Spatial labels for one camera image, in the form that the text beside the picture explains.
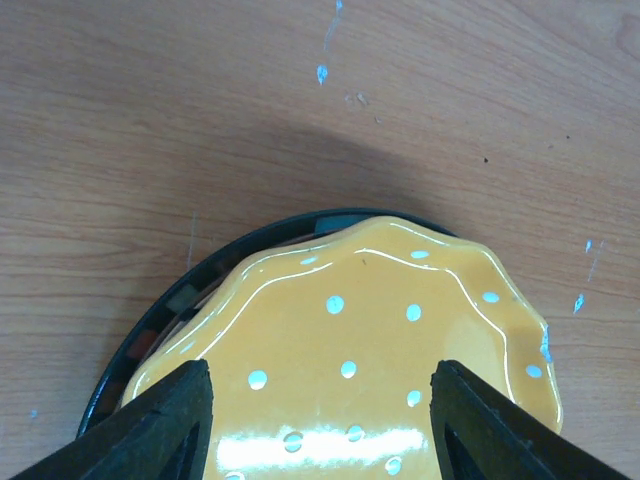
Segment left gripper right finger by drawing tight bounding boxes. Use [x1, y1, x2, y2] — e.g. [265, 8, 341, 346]
[430, 360, 625, 480]

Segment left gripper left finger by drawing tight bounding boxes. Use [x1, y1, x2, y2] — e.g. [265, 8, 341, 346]
[14, 360, 213, 479]

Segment orange dotted plate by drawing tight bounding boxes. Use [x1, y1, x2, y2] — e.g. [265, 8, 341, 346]
[123, 216, 563, 479]

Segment dark patterned plate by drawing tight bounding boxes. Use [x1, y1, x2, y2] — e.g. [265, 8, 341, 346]
[76, 207, 455, 437]

